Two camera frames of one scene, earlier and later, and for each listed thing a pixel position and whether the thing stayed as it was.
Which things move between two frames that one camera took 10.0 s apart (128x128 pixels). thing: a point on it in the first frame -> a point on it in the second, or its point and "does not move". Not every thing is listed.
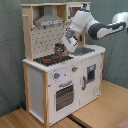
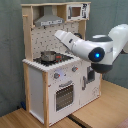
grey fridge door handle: [83, 83] does not move
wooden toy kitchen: [57, 82] does not move
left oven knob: [56, 75] does not move
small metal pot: [59, 48] -> [48, 56]
